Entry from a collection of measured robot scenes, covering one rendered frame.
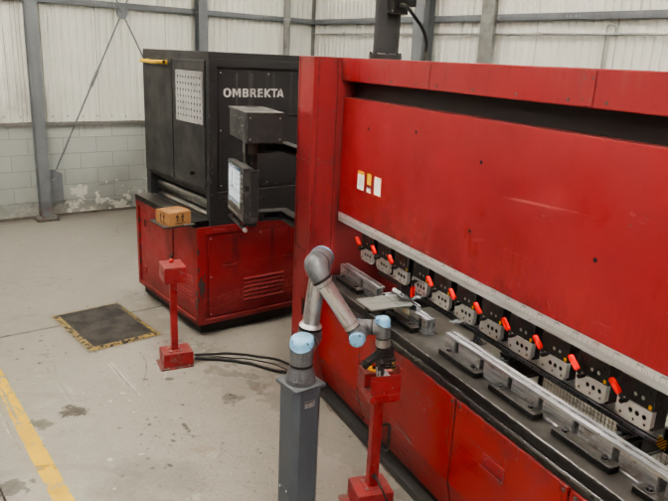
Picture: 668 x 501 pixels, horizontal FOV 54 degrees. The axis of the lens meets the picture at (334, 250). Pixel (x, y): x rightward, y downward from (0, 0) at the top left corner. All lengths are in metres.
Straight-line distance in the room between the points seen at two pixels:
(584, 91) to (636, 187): 0.41
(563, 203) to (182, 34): 8.32
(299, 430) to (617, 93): 2.04
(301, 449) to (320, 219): 1.62
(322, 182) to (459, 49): 5.15
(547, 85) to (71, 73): 7.86
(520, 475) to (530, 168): 1.28
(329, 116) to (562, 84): 1.91
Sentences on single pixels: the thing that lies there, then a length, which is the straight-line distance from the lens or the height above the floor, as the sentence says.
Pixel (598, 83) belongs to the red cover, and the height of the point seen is 2.25.
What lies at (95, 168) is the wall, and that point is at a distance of 10.05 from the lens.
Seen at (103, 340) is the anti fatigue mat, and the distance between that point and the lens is 5.70.
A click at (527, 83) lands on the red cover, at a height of 2.23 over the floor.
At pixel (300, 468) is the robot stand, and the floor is 0.34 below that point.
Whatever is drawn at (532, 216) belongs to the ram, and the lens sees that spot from 2.84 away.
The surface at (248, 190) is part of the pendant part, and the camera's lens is 4.26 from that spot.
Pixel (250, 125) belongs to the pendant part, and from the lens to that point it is 4.23.
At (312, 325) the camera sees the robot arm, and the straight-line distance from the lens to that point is 3.26.
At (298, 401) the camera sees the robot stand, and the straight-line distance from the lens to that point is 3.23.
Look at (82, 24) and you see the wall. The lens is 9.88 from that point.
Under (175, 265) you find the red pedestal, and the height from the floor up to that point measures 0.80.
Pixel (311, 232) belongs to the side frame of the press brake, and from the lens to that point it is 4.33.
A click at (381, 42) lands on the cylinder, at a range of 4.05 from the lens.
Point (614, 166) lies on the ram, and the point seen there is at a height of 1.97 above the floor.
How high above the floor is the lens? 2.29
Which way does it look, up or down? 16 degrees down
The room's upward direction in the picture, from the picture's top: 3 degrees clockwise
